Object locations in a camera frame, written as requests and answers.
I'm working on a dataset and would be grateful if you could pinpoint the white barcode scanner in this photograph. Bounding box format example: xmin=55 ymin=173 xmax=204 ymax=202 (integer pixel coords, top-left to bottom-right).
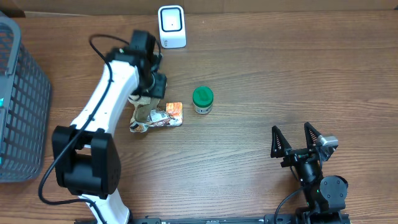
xmin=158 ymin=5 xmax=187 ymax=49

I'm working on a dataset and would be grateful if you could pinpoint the orange small snack packet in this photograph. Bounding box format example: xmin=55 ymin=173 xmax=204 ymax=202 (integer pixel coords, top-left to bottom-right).
xmin=165 ymin=102 xmax=183 ymax=127

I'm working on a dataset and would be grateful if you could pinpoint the beige brown snack bag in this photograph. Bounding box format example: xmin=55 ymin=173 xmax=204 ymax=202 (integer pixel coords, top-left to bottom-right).
xmin=128 ymin=95 xmax=172 ymax=133

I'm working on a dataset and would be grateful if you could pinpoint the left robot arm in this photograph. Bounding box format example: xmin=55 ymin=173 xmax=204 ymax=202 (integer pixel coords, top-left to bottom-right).
xmin=38 ymin=30 xmax=167 ymax=224

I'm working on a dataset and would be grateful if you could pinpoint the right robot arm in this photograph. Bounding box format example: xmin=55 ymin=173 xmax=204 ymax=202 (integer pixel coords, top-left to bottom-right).
xmin=271 ymin=122 xmax=351 ymax=224

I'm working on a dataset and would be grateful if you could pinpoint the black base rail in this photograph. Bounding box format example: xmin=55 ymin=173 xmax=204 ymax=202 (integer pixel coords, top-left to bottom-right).
xmin=74 ymin=213 xmax=352 ymax=224

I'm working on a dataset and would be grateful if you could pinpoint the grey plastic mesh basket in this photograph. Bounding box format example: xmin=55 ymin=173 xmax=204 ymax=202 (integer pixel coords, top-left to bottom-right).
xmin=1 ymin=15 xmax=52 ymax=183

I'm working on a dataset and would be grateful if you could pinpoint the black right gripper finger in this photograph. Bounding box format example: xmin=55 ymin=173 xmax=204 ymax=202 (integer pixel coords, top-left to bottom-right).
xmin=304 ymin=122 xmax=321 ymax=149
xmin=271 ymin=126 xmax=292 ymax=158

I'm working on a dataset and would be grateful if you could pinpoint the green lid seasoning jar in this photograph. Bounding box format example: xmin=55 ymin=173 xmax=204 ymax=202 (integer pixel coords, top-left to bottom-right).
xmin=192 ymin=86 xmax=214 ymax=114

